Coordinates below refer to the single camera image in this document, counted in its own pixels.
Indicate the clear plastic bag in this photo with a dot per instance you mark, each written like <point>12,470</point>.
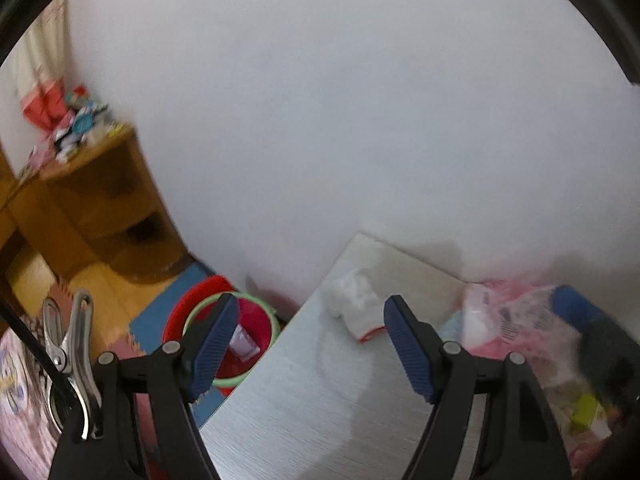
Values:
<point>500,310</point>

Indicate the small white carton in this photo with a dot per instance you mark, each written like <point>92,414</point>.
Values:
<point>242,342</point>

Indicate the red plastic stool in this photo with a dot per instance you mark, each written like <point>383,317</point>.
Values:
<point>185,300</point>

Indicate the cream curtain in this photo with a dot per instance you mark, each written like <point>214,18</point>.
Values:
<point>45,50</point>

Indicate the metal spring clip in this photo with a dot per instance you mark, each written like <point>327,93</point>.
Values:
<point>75,360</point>

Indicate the small yellow-green box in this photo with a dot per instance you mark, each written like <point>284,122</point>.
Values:
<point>585,410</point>

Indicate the clutter of small boxes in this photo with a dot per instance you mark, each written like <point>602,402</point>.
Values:
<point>65,140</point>

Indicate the red bucket with green rim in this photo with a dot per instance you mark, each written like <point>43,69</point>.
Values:
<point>255,320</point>

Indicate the blue foam floor mat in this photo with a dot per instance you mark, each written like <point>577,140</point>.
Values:
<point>160,305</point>

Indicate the pink printed blanket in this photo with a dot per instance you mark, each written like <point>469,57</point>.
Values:
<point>20,410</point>

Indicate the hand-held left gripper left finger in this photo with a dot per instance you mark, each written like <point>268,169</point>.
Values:
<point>215,345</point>

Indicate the red gift bag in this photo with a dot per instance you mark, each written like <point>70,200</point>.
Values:
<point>42,107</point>

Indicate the wooden corner shelf desk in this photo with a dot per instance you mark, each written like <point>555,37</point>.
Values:
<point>100,185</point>

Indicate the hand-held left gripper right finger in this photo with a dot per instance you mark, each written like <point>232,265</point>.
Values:
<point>405,345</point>

